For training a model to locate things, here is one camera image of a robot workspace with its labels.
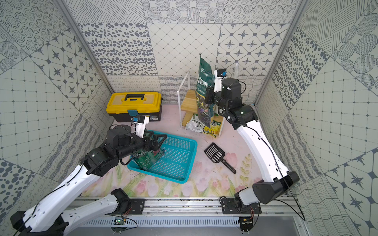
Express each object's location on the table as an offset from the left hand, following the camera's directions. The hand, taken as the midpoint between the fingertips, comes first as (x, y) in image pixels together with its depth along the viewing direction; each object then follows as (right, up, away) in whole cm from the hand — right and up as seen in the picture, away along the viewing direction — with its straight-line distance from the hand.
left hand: (158, 130), depth 65 cm
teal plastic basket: (+4, -23, +24) cm, 34 cm away
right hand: (+22, +19, +3) cm, 29 cm away
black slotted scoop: (+30, -18, +28) cm, 45 cm away
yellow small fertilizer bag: (+30, -2, +33) cm, 45 cm away
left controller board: (-22, -46, +6) cm, 51 cm away
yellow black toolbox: (-33, +13, +32) cm, 48 cm away
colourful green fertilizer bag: (-11, -17, +15) cm, 25 cm away
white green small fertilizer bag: (+16, +1, +34) cm, 38 cm away
